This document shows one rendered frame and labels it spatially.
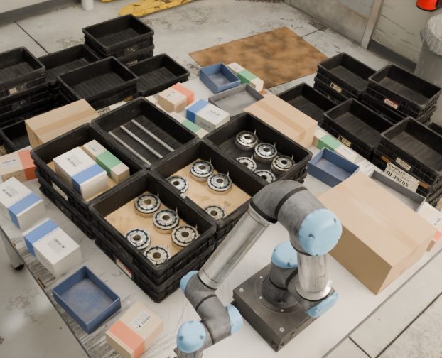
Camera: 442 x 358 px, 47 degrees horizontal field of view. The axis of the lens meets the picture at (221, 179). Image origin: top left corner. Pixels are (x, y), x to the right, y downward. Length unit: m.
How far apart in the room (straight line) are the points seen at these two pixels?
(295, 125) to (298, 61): 2.18
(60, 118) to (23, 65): 1.14
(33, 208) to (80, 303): 0.46
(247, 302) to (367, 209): 0.63
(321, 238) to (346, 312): 0.78
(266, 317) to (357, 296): 0.43
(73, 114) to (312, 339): 1.44
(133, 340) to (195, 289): 0.39
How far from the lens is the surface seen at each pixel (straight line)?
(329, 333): 1.98
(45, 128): 2.42
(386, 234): 2.07
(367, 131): 3.38
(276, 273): 1.75
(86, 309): 1.97
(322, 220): 1.29
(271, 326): 1.83
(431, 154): 3.20
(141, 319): 1.84
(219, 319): 1.46
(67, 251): 2.02
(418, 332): 2.99
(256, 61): 4.52
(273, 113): 2.53
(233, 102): 2.82
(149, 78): 3.55
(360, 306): 2.08
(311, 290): 1.61
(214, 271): 1.47
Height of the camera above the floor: 2.38
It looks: 45 degrees down
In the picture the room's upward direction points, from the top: 7 degrees clockwise
